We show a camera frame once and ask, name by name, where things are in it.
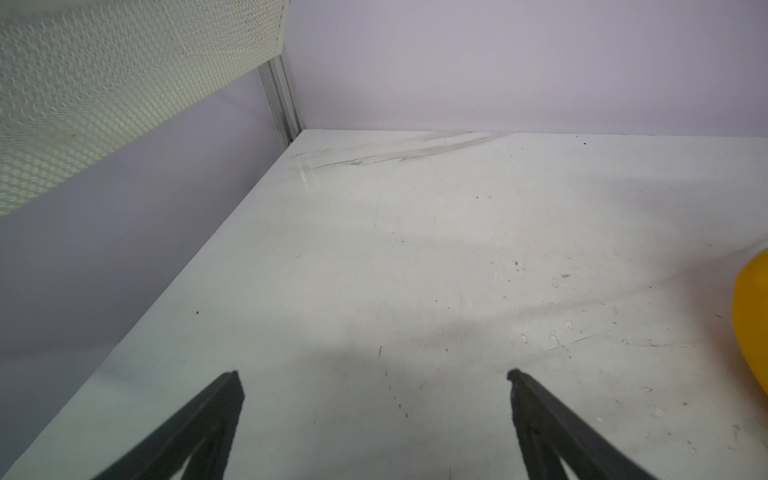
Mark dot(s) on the white perforated metal shelf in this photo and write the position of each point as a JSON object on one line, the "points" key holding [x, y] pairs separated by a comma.
{"points": [[82, 79]]}

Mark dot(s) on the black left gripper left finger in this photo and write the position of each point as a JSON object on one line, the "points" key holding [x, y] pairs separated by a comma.
{"points": [[195, 442]]}

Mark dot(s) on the aluminium frame post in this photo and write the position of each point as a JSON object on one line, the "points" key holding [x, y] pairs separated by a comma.
{"points": [[278, 87]]}

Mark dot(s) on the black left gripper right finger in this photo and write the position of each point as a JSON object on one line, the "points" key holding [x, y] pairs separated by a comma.
{"points": [[551, 437]]}

